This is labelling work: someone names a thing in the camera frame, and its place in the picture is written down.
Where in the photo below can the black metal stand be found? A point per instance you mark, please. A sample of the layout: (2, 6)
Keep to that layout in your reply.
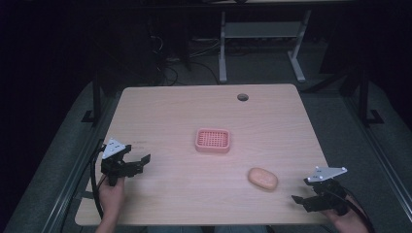
(96, 97)
(364, 97)

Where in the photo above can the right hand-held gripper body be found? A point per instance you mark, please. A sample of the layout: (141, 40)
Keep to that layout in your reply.
(330, 191)

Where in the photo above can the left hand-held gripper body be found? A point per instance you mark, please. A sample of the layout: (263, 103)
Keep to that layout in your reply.
(113, 168)

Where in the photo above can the person's left hand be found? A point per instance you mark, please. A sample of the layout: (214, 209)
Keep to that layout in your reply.
(111, 199)

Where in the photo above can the grey metal desk frame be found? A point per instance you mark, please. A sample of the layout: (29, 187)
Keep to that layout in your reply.
(259, 29)

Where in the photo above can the orange soap bar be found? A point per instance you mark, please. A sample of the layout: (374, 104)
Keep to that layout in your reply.
(263, 179)

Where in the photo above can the pink soap dish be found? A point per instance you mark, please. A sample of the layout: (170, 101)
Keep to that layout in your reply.
(212, 140)

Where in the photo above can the grey metal rail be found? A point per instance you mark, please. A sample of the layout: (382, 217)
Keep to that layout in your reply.
(71, 178)
(379, 155)

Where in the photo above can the person's right hand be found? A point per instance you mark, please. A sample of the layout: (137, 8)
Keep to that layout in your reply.
(351, 221)

